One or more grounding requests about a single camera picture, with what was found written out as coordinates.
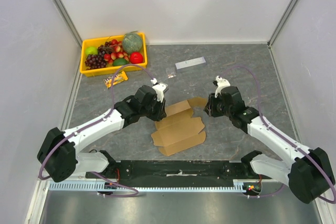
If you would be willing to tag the green netted melon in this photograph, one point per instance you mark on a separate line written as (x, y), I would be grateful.
(132, 42)

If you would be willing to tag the yellow candy packet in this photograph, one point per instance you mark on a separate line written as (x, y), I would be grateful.
(120, 77)

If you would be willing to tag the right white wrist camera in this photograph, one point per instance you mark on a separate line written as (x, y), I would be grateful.
(220, 83)

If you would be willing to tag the red apple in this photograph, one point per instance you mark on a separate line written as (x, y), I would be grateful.
(136, 58)

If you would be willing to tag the brown cardboard box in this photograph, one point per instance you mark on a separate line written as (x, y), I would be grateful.
(180, 130)

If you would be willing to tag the dark purple grape bunch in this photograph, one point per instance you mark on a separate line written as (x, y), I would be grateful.
(95, 62)

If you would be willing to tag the yellow plastic bin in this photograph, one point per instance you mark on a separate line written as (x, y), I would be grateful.
(96, 42)

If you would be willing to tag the small clear plastic bag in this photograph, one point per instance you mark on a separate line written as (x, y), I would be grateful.
(170, 72)

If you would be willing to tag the green avocado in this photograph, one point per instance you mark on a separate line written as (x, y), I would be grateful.
(120, 62)

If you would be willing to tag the green apple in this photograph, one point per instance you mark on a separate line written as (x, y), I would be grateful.
(91, 50)

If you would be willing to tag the red cherry cluster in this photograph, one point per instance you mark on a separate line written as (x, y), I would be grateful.
(112, 50)

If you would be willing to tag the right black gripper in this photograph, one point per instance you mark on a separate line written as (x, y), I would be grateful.
(210, 107)

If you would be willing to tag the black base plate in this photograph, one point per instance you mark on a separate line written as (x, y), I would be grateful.
(130, 170)

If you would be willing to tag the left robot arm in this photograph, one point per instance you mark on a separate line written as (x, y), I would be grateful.
(61, 154)

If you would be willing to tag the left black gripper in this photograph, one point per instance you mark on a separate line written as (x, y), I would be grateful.
(161, 114)

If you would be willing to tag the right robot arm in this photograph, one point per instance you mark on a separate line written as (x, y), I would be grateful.
(307, 172)

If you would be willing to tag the grey slim carton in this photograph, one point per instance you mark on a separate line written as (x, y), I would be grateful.
(190, 63)

